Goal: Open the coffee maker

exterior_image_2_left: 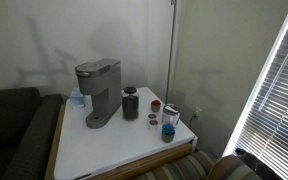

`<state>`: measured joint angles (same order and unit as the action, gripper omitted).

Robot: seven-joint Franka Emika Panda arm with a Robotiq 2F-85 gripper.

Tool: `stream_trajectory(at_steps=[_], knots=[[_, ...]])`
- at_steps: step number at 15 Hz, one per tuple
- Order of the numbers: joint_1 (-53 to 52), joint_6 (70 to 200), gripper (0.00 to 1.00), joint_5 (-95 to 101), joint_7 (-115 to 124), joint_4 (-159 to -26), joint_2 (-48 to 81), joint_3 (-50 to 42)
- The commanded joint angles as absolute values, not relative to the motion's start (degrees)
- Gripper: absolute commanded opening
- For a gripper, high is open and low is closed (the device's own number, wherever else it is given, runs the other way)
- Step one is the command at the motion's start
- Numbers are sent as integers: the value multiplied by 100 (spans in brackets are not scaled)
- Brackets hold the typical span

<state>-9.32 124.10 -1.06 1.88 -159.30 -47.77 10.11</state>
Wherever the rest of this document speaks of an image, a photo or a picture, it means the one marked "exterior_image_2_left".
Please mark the grey coffee maker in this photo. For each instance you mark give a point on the grey coffee maker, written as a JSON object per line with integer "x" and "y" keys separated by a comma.
{"x": 102, "y": 81}

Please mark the dark glass coffee jar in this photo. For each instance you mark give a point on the dark glass coffee jar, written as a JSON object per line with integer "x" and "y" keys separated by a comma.
{"x": 130, "y": 103}

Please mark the red topped coffee pod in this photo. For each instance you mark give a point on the red topped coffee pod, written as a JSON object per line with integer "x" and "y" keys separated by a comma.
{"x": 155, "y": 105}

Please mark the upper flat coffee pod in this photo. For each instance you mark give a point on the upper flat coffee pod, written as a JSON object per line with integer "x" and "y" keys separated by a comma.
{"x": 152, "y": 116}

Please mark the clear jar silver lid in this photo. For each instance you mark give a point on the clear jar silver lid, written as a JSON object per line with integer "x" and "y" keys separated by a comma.
{"x": 170, "y": 114}

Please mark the blue topped small pot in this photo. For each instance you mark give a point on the blue topped small pot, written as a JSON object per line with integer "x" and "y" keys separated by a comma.
{"x": 168, "y": 132}

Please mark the light blue tea box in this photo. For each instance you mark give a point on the light blue tea box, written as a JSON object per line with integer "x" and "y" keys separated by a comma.
{"x": 77, "y": 98}

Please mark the white table board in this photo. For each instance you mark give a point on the white table board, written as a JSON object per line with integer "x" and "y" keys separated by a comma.
{"x": 85, "y": 153}

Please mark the metal floor pole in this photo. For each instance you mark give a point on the metal floor pole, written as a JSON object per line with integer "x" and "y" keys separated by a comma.
{"x": 174, "y": 6}

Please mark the striped sofa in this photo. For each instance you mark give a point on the striped sofa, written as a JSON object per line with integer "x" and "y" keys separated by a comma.
{"x": 202, "y": 166}

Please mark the dark grey sofa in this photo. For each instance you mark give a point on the dark grey sofa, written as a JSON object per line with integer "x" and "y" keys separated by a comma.
{"x": 27, "y": 126}

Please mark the white window blinds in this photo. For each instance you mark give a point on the white window blinds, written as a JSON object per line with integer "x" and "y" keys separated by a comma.
{"x": 262, "y": 128}

